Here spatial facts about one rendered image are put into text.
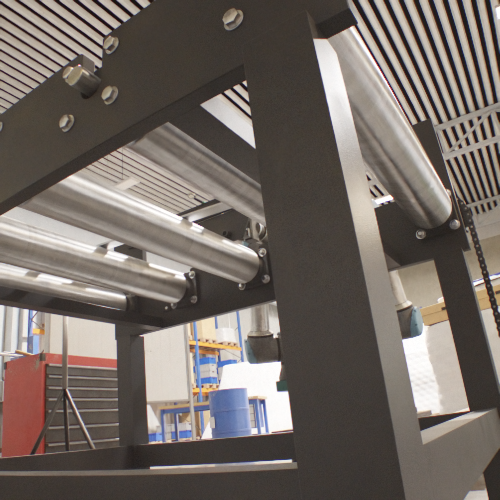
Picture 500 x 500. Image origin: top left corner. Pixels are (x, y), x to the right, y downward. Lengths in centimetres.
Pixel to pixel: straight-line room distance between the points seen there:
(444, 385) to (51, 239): 412
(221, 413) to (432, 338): 328
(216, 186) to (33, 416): 272
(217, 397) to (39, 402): 393
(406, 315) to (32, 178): 202
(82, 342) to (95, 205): 510
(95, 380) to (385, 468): 333
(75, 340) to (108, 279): 465
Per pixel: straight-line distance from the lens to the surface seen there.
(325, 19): 52
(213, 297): 164
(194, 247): 123
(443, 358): 483
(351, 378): 35
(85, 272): 135
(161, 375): 632
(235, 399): 689
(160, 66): 64
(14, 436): 359
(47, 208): 97
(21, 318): 1270
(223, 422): 688
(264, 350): 265
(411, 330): 247
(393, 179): 99
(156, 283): 153
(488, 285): 138
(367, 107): 76
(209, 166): 84
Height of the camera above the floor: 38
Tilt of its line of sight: 21 degrees up
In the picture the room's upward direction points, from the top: 6 degrees counter-clockwise
